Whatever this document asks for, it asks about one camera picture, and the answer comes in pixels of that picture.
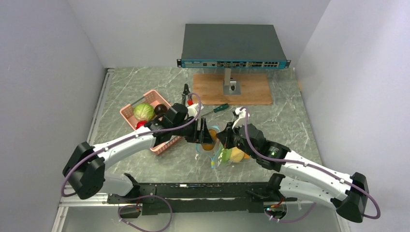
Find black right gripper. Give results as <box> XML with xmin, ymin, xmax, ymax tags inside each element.
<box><xmin>216</xmin><ymin>120</ymin><xmax>258</xmax><ymax>159</ymax></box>

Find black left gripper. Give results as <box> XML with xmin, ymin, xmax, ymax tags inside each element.
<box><xmin>172</xmin><ymin>117</ymin><xmax>214</xmax><ymax>144</ymax></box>

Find brown potato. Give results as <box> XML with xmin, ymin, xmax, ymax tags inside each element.
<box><xmin>201</xmin><ymin>129</ymin><xmax>217</xmax><ymax>151</ymax></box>

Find clear zip top bag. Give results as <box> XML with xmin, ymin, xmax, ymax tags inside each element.
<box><xmin>195</xmin><ymin>125</ymin><xmax>250</xmax><ymax>169</ymax></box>

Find red round fruit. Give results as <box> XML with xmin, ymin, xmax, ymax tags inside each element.
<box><xmin>135</xmin><ymin>120</ymin><xmax>147</xmax><ymax>130</ymax></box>

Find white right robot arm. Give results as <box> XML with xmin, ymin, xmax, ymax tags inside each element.
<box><xmin>217</xmin><ymin>122</ymin><xmax>369</xmax><ymax>223</ymax></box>

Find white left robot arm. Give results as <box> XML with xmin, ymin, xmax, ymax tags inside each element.
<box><xmin>61</xmin><ymin>103</ymin><xmax>214</xmax><ymax>203</ymax></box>

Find wooden board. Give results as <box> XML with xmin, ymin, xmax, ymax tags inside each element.
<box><xmin>191</xmin><ymin>73</ymin><xmax>273</xmax><ymax>105</ymax></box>

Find dark purple plum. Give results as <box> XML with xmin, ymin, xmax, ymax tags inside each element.
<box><xmin>154</xmin><ymin>104</ymin><xmax>168</xmax><ymax>115</ymax></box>

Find pink plastic basket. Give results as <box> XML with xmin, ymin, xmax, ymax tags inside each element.
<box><xmin>120</xmin><ymin>89</ymin><xmax>181</xmax><ymax>155</ymax></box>

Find green cabbage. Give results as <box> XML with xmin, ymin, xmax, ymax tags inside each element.
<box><xmin>133</xmin><ymin>102</ymin><xmax>156</xmax><ymax>121</ymax></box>

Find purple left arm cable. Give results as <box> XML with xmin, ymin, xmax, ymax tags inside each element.
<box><xmin>60</xmin><ymin>93</ymin><xmax>203</xmax><ymax>198</ymax></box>

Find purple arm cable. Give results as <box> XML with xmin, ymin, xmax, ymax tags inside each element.
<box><xmin>60</xmin><ymin>93</ymin><xmax>203</xmax><ymax>198</ymax></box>
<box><xmin>240</xmin><ymin>107</ymin><xmax>382</xmax><ymax>220</ymax></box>

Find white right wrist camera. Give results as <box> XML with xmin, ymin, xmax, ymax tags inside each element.
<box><xmin>232</xmin><ymin>106</ymin><xmax>249</xmax><ymax>128</ymax></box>

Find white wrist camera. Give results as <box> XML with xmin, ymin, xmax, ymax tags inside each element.
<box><xmin>232</xmin><ymin>106</ymin><xmax>249</xmax><ymax>128</ymax></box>
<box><xmin>187</xmin><ymin>100</ymin><xmax>204</xmax><ymax>117</ymax></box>

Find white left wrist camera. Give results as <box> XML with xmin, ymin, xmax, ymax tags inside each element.
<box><xmin>187</xmin><ymin>100</ymin><xmax>204</xmax><ymax>117</ymax></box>

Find green handled screwdriver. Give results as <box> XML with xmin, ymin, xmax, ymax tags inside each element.
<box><xmin>202</xmin><ymin>103</ymin><xmax>229</xmax><ymax>117</ymax></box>

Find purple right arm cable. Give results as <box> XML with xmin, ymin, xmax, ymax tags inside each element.
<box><xmin>240</xmin><ymin>107</ymin><xmax>382</xmax><ymax>220</ymax></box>

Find black handled pliers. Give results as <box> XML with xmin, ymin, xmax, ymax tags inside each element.
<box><xmin>181</xmin><ymin>83</ymin><xmax>193</xmax><ymax>106</ymax></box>

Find metal stand post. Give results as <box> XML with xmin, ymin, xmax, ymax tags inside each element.
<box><xmin>223</xmin><ymin>68</ymin><xmax>241</xmax><ymax>96</ymax></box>

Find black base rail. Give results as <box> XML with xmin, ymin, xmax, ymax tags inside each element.
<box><xmin>107</xmin><ymin>182</ymin><xmax>283</xmax><ymax>216</ymax></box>

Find grey network switch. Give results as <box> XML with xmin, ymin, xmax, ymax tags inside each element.
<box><xmin>177</xmin><ymin>24</ymin><xmax>291</xmax><ymax>69</ymax></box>

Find aluminium frame rail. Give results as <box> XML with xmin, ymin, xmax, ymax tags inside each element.
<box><xmin>51</xmin><ymin>67</ymin><xmax>115</xmax><ymax>232</ymax></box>

